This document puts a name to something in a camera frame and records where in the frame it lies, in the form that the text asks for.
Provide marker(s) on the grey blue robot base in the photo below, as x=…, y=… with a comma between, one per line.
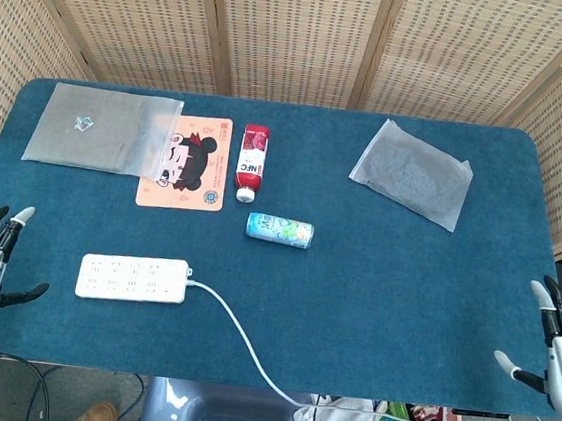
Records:
x=219, y=415

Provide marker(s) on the white power strip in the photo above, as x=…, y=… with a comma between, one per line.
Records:
x=128, y=280

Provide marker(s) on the brown shoe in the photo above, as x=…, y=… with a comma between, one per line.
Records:
x=96, y=417

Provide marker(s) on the small blue badge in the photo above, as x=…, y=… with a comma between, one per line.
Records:
x=83, y=123

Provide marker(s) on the grey translucent zip bag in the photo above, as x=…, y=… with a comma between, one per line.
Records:
x=103, y=136

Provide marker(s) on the blue table cloth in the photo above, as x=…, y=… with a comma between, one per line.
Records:
x=376, y=306

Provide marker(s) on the orange cartoon mouse pad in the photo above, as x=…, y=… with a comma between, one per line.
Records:
x=202, y=192

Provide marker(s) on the frosted bag with dark contents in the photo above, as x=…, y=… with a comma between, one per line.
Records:
x=410, y=174

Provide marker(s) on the red juice bottle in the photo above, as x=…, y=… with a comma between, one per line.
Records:
x=252, y=162

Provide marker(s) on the light blue drink can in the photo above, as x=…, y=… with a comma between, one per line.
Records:
x=279, y=230

